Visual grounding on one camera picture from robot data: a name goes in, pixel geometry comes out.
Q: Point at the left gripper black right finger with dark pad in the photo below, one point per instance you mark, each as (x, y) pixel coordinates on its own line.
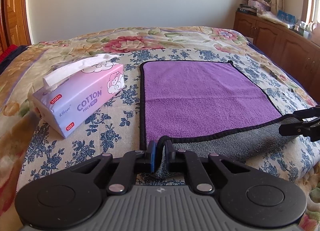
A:
(190, 166)

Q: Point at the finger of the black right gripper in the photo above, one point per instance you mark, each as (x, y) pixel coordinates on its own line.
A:
(308, 127)

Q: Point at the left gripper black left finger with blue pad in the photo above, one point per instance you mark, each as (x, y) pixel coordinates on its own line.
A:
(128, 167)

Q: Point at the purple and grey towel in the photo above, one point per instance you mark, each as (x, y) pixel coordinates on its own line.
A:
(207, 107)

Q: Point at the blue floral white sheet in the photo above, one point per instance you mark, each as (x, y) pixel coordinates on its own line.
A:
(114, 127)

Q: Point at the wooden sideboard cabinet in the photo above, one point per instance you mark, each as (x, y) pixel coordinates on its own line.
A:
(293, 53)

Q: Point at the pink cotton tissue pack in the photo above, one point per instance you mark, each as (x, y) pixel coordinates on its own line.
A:
(73, 92)

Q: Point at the blue box on cabinet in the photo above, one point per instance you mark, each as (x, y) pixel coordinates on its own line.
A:
(285, 17)

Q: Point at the pink box on cabinet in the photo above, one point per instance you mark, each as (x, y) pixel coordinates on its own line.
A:
(260, 5)

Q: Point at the floral bed quilt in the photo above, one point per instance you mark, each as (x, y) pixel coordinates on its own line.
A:
(24, 75)

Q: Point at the red and navy blanket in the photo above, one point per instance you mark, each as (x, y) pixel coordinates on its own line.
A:
(10, 54)

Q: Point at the wooden door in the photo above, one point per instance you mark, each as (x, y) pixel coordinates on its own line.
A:
(14, 24)

